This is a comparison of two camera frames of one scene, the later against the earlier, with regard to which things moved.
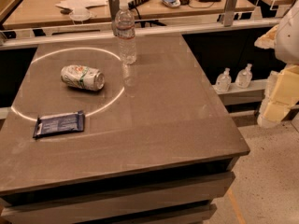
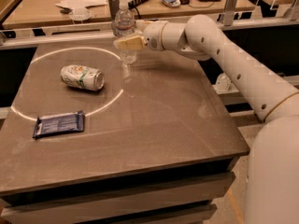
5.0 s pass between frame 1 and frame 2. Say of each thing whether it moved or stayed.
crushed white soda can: stayed
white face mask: stayed
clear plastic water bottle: stayed
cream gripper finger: moved
